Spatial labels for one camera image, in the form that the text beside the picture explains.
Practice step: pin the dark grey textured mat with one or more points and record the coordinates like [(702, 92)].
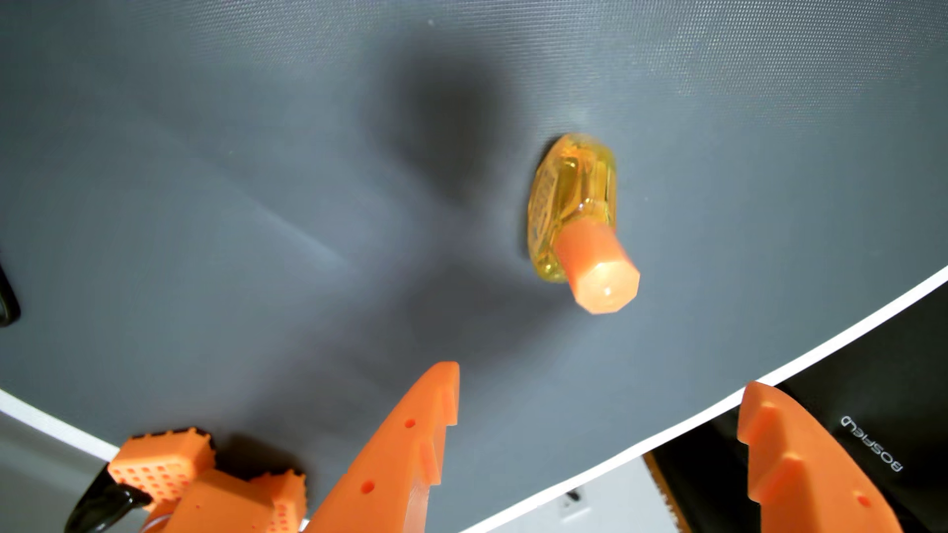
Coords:
[(296, 222)]

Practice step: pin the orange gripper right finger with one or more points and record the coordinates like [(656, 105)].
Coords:
[(807, 474)]

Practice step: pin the black object at mat edge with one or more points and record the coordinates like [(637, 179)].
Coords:
[(6, 300)]

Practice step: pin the yellow eyedrops bottle orange cap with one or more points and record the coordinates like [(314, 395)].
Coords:
[(581, 222)]

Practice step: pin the black fabric bag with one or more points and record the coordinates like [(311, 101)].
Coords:
[(844, 414)]

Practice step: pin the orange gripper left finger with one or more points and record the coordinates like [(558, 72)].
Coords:
[(392, 466)]

